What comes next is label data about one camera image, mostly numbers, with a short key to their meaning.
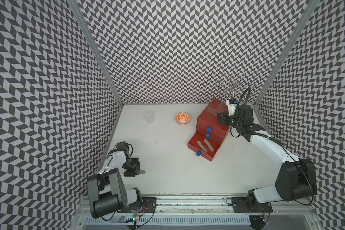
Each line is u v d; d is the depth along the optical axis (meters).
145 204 0.71
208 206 0.74
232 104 0.73
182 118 1.06
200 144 0.96
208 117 0.85
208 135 0.87
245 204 0.73
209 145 0.94
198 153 0.88
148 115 1.08
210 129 0.81
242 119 0.64
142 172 0.83
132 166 0.73
